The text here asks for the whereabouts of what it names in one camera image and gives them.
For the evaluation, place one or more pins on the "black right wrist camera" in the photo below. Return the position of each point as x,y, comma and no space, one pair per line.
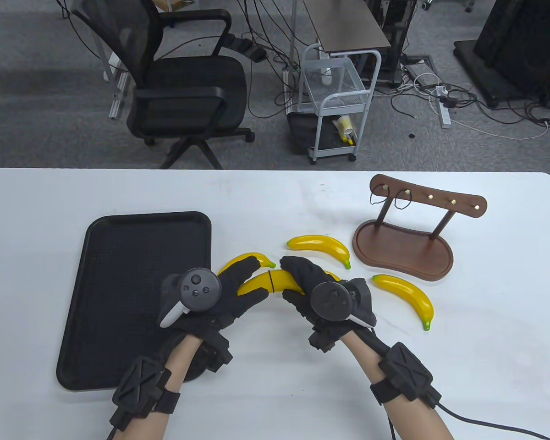
323,339

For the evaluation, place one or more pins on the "black desk frame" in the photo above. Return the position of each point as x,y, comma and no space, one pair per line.
394,27

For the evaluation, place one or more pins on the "grey floor socket box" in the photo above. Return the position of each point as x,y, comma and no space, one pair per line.
417,68

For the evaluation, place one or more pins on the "white aluminium frame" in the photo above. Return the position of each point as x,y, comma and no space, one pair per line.
115,103

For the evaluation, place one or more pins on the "black mesh office chair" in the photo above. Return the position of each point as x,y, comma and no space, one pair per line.
188,87

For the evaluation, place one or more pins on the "person's left forearm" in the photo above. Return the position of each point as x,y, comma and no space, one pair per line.
140,424

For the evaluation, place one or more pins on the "person's left hand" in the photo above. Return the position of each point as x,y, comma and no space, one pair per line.
233,293

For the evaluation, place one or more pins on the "white power strip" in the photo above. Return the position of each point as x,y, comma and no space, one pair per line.
444,112
285,87

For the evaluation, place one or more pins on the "cream paper cup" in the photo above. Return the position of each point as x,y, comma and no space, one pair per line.
343,123

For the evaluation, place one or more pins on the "grey hand controller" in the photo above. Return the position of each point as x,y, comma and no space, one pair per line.
197,288
332,300

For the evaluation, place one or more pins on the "brown side table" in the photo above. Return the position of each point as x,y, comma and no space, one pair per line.
348,25

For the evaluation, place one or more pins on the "black right forearm tracker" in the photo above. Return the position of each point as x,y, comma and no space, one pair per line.
405,373

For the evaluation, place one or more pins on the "black elastic band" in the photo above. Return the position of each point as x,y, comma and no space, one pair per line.
393,201
371,198
271,282

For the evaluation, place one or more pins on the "black equipment stand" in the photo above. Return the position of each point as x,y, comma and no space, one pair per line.
518,46

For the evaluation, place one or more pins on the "brown wooden hook stand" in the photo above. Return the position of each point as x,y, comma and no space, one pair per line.
403,252

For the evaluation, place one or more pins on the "black left forearm tracker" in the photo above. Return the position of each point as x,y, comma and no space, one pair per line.
140,389

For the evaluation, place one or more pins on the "person's right forearm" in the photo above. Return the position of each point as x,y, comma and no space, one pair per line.
417,417

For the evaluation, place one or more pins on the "black power adapter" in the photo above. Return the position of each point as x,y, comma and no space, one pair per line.
258,55

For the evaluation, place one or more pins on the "yellow plastic banana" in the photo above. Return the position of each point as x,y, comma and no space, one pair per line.
321,245
408,298
243,257
256,282
333,276

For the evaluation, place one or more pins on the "brown cardboard box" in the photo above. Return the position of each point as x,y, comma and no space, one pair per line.
174,4

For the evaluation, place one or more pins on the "grey right hand controller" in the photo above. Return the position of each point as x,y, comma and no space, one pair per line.
332,300

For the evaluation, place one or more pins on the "black plastic tray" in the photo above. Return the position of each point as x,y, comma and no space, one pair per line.
119,256

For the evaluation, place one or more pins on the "small yellow bottle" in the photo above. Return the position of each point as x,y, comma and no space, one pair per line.
349,139

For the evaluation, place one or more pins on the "grey left hand controller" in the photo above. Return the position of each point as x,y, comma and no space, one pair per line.
197,288

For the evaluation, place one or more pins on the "person's right hand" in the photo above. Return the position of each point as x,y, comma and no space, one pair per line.
302,275

